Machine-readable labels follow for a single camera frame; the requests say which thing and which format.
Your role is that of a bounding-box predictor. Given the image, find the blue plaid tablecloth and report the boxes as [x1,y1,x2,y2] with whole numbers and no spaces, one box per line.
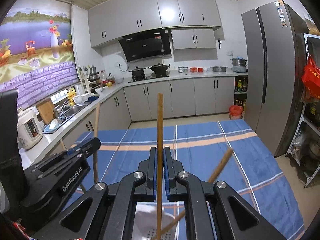
[62,119,306,240]

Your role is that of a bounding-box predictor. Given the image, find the steel steamer pot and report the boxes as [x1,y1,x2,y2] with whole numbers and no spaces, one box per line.
[232,57,247,73]

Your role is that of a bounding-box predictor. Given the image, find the grey cabinets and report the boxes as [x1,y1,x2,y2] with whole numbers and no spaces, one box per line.
[88,0,222,48]
[49,76,235,156]

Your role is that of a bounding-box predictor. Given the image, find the black wok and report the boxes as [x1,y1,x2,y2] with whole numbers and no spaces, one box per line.
[149,63,170,78]

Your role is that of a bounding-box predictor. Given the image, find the red floor bag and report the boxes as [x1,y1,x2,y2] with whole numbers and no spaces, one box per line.
[229,105,244,120]

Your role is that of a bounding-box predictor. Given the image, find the wooden cutting board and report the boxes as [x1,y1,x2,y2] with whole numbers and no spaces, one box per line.
[36,98,54,125]

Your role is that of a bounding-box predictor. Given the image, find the wooden chopstick four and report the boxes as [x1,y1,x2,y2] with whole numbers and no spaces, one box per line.
[154,147,233,239]

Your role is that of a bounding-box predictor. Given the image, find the white rice cooker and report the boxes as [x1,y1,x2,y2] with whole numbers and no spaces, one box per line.
[17,108,43,150]

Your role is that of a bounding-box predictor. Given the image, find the grey upper cabinets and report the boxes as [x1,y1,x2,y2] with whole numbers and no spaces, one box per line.
[88,0,222,48]

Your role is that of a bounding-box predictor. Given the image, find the kitchen sink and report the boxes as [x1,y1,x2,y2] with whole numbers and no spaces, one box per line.
[43,102,91,134]

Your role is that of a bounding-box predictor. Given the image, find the red plastic bag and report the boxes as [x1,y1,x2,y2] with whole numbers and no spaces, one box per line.
[302,55,319,100]

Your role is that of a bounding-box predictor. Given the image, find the metal storage rack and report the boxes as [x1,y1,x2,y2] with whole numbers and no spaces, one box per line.
[285,32,320,189]

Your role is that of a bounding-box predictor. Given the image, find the black cooking pot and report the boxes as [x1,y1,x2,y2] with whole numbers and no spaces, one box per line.
[130,66,146,82]

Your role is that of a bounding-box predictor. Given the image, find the grey refrigerator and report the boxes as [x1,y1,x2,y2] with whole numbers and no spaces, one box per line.
[241,0,308,157]

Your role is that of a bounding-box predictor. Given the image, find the white utensil holder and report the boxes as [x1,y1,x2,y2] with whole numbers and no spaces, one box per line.
[131,202,187,239]

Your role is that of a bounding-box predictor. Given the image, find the grey lower cabinets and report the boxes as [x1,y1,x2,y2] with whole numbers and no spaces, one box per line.
[49,76,235,156]

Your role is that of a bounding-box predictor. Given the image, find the black range hood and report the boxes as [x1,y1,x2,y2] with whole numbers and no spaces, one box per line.
[119,29,171,62]

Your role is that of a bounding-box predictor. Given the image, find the wall mural poster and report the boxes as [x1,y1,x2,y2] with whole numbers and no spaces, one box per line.
[1,0,79,108]

